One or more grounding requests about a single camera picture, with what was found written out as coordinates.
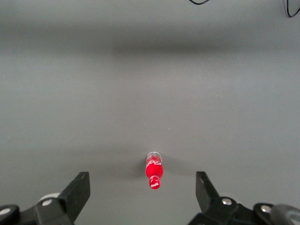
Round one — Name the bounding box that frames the small red cola bottle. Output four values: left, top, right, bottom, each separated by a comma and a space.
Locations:
145, 151, 164, 190

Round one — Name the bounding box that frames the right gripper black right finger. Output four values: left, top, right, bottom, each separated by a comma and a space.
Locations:
187, 171, 279, 225

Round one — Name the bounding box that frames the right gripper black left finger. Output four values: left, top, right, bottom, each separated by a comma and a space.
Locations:
0, 172, 91, 225

